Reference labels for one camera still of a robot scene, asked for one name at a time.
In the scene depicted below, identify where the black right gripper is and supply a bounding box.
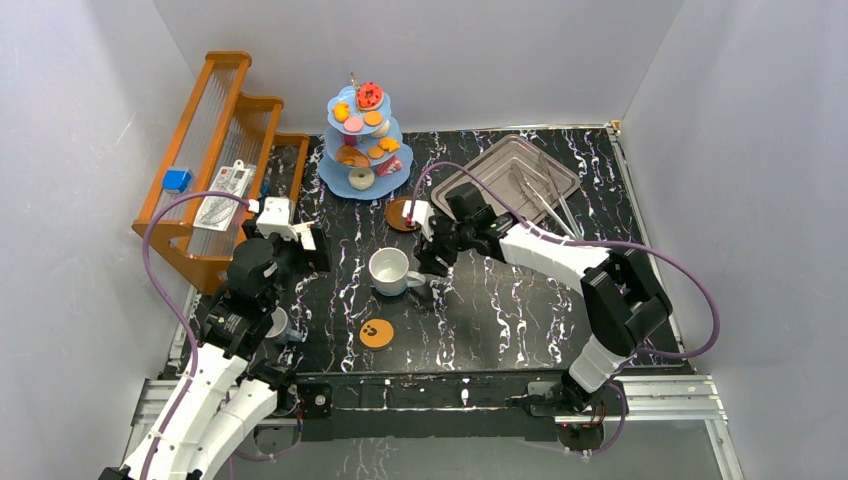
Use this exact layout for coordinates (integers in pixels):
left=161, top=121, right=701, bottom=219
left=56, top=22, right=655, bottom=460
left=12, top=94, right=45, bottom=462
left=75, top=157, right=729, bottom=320
left=412, top=216, right=473, bottom=280

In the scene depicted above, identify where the white ceramic mug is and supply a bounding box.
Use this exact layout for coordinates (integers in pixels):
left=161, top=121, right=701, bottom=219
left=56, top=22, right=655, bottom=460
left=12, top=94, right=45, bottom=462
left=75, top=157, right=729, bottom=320
left=368, top=247, right=426, bottom=297

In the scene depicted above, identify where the brown wooden saucer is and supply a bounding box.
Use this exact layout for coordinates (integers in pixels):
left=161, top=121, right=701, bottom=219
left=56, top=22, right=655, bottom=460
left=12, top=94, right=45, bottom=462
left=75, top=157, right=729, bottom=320
left=384, top=196, right=420, bottom=233

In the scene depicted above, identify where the orange round coaster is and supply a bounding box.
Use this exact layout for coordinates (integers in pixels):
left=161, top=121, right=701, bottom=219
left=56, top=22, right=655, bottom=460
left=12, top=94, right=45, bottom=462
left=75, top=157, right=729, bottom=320
left=358, top=318, right=395, bottom=350

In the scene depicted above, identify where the brown croissant pastry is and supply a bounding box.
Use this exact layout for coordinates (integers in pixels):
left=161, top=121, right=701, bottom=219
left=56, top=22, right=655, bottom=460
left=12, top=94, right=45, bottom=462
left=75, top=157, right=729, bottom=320
left=334, top=144, right=371, bottom=168

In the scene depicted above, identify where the round orange cookie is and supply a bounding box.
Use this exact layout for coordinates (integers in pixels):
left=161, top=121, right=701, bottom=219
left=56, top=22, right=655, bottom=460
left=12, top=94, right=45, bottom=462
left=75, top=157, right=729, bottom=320
left=367, top=145, right=387, bottom=160
left=363, top=110, right=383, bottom=127

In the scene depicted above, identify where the pink round macaron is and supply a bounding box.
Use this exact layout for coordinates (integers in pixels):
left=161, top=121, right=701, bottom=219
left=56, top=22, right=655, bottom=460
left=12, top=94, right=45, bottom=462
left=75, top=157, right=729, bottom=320
left=342, top=116, right=364, bottom=134

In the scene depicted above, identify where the cream white donut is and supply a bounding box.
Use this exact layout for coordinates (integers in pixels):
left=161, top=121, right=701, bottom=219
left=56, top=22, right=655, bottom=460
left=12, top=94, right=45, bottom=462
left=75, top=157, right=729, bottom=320
left=348, top=167, right=376, bottom=191
left=370, top=120, right=391, bottom=139

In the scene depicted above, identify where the orange fish-shaped cookie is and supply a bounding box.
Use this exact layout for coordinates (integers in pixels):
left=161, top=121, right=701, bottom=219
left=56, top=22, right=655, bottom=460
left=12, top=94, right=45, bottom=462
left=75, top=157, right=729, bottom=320
left=332, top=102, right=350, bottom=123

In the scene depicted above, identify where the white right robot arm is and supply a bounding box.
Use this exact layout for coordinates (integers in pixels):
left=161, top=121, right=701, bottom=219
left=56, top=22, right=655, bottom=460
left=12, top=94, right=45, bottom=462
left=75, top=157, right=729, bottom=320
left=402, top=183, right=673, bottom=414

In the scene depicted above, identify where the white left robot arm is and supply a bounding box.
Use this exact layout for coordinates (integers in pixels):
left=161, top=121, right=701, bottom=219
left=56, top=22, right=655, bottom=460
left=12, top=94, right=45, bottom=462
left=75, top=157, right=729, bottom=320
left=100, top=222, right=331, bottom=479

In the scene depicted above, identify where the blue three-tier cake stand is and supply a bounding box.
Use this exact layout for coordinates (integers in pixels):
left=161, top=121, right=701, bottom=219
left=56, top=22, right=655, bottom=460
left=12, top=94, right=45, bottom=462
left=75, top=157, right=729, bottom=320
left=317, top=76, right=413, bottom=201

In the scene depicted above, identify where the clear ruler set package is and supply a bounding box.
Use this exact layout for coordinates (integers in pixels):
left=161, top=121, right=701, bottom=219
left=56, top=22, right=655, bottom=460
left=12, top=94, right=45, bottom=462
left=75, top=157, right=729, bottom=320
left=193, top=159, right=255, bottom=232

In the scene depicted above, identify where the silver metal tray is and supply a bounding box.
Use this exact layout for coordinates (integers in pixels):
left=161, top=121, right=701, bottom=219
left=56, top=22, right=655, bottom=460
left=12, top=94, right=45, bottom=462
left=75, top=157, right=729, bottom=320
left=467, top=134, right=579, bottom=224

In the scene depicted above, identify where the orange wooden tiered rack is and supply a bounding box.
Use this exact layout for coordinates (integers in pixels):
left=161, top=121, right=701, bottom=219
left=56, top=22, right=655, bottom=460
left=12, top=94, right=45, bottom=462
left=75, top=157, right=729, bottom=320
left=132, top=51, right=310, bottom=294

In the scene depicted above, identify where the blue eraser block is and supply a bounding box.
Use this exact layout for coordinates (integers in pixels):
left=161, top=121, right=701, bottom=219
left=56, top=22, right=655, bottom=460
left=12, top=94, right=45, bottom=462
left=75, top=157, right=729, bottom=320
left=161, top=169, right=193, bottom=193

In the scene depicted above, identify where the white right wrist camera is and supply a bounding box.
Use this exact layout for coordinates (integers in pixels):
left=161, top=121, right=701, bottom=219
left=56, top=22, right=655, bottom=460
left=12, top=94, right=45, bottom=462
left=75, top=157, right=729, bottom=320
left=402, top=200, right=435, bottom=241

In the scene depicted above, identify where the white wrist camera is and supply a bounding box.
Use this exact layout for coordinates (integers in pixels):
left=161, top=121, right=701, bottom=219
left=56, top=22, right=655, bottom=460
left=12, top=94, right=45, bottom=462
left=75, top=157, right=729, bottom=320
left=256, top=197, right=297, bottom=241
left=402, top=200, right=435, bottom=241

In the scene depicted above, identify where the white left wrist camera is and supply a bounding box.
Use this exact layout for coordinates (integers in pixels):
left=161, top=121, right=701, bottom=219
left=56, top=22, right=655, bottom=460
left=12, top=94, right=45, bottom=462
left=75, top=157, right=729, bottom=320
left=256, top=197, right=297, bottom=241

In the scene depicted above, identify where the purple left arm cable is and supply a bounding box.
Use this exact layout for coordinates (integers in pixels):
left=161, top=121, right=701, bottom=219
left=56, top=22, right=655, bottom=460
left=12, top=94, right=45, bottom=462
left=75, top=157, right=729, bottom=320
left=137, top=192, right=258, bottom=480

